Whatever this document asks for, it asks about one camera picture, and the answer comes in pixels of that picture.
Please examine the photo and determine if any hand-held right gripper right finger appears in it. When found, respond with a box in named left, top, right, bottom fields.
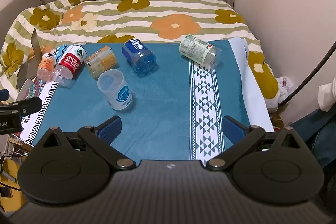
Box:
left=206, top=116, right=305, bottom=170

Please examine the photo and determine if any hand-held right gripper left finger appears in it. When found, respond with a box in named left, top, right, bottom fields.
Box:
left=34, top=116, right=137, bottom=170

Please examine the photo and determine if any translucent white cup blue label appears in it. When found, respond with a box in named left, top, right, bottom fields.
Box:
left=97, top=69, right=132, bottom=110

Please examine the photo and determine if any clear cup orange label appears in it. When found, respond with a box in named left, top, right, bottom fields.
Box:
left=37, top=52, right=57, bottom=81

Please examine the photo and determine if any clear cup red label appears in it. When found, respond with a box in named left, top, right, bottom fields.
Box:
left=53, top=44, right=88, bottom=88

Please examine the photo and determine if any blue white patterned cup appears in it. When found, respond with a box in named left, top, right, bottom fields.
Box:
left=51, top=44, right=72, bottom=59

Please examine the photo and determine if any clear cup yellow label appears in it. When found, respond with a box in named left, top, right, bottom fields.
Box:
left=84, top=46, right=118, bottom=77

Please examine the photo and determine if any clear cup green label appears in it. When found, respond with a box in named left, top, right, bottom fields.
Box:
left=179, top=34, right=222, bottom=69

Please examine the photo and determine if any colourful mandala mat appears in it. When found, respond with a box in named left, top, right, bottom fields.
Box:
left=16, top=78, right=50, bottom=104

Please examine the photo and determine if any white cloth black key border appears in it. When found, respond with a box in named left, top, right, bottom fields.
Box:
left=20, top=81, right=59, bottom=147

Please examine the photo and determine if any brown cardboard piece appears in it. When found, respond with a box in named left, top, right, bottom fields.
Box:
left=16, top=27, right=42, bottom=89

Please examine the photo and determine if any white paper sheet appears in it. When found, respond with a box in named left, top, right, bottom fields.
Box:
left=228, top=36, right=275, bottom=132

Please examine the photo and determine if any teal patterned table cloth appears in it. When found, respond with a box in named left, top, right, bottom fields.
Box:
left=33, top=40, right=275, bottom=161

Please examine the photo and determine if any white plastic bag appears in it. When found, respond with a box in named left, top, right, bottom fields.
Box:
left=274, top=76, right=297, bottom=106

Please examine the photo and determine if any blue-label plastic bottle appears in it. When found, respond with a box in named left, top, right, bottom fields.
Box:
left=122, top=38, right=157, bottom=75

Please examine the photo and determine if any grey headboard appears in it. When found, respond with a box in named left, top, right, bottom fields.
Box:
left=0, top=0, right=42, bottom=43

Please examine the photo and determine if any person's jeans leg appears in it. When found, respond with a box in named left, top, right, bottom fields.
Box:
left=290, top=105, right=336, bottom=169

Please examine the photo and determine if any white garment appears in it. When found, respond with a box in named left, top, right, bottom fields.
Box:
left=317, top=82, right=336, bottom=112

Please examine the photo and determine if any floral striped blanket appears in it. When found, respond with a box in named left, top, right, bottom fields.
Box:
left=0, top=0, right=279, bottom=109

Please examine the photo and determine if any black cable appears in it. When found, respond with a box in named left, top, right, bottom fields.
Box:
left=278, top=42, right=336, bottom=106

